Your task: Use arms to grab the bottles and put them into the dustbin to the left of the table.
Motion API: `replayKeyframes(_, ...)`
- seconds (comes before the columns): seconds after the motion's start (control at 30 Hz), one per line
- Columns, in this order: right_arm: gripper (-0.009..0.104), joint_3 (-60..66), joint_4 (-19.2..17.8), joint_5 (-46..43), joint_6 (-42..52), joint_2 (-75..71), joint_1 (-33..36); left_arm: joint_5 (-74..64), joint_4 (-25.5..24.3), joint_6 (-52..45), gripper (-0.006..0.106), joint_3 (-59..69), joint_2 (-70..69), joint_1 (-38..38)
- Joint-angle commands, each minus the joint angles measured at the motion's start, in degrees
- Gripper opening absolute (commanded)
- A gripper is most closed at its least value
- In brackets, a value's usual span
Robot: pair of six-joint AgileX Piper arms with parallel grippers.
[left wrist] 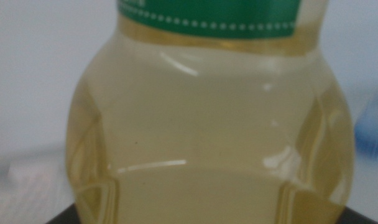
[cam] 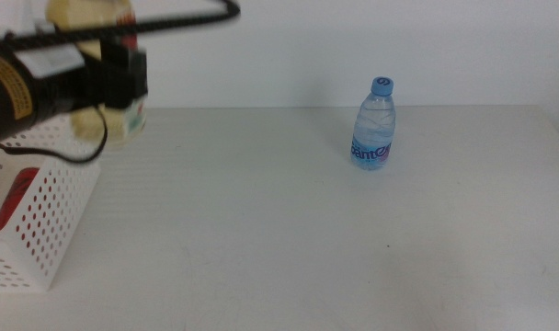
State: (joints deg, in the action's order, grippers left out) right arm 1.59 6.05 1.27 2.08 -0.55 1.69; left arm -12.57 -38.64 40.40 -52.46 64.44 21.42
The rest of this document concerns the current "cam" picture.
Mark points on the yellow juice bottle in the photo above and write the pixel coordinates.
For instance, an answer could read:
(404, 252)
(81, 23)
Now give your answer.
(86, 14)

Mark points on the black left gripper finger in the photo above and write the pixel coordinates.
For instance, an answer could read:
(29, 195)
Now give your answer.
(125, 76)

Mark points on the white perforated plastic basket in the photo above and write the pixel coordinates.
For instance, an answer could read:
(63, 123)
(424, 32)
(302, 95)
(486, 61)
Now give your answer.
(42, 271)

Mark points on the clear water bottle blue cap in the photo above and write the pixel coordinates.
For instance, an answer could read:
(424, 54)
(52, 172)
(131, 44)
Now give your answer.
(373, 133)

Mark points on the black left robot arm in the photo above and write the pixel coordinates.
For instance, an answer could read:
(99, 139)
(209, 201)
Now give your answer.
(3, 106)

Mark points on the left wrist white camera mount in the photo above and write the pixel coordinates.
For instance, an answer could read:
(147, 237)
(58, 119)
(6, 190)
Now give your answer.
(49, 62)

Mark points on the red cola can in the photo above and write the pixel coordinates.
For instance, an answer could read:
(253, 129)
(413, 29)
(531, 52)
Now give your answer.
(17, 193)

